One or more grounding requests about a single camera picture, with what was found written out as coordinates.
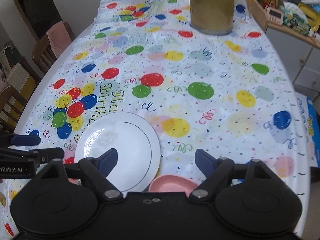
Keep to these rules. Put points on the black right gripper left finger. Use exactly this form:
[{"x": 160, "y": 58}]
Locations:
[{"x": 94, "y": 172}]

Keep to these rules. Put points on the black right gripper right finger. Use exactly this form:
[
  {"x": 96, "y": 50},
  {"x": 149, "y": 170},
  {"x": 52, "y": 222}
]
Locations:
[{"x": 218, "y": 173}]

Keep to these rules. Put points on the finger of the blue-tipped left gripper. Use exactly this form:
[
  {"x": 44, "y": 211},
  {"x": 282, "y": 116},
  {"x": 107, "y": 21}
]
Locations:
[{"x": 11, "y": 139}]

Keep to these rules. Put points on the pink bear-shaped divided plate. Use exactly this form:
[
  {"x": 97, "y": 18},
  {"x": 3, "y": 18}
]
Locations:
[{"x": 172, "y": 183}]

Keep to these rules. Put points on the small kitchen timer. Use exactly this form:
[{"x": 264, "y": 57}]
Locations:
[{"x": 274, "y": 16}]

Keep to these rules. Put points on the near left wooden chair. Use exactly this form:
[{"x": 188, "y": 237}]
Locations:
[{"x": 12, "y": 106}]

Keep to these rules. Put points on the white round plate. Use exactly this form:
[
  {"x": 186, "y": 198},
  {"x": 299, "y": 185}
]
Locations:
[{"x": 137, "y": 145}]

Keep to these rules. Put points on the balloon print tablecloth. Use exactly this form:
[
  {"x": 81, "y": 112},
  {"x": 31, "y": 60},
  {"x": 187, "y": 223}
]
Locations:
[{"x": 228, "y": 95}]

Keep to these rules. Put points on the blue white cardboard box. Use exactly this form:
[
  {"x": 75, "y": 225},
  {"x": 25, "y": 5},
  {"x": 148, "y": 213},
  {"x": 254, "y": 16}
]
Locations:
[{"x": 311, "y": 127}]

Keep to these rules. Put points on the wooden chair with pink cloth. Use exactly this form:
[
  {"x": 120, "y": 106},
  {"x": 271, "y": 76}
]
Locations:
[{"x": 51, "y": 46}]

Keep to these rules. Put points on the white drawer cabinet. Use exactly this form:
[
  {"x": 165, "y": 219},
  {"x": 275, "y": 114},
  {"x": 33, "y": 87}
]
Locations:
[{"x": 294, "y": 53}]

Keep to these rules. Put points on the gold thermos jug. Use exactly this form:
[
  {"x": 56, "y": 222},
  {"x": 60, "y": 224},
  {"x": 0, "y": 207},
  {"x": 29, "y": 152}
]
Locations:
[{"x": 212, "y": 17}]

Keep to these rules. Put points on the wooden tray with clutter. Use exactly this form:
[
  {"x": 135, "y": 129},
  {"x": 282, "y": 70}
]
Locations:
[{"x": 295, "y": 21}]

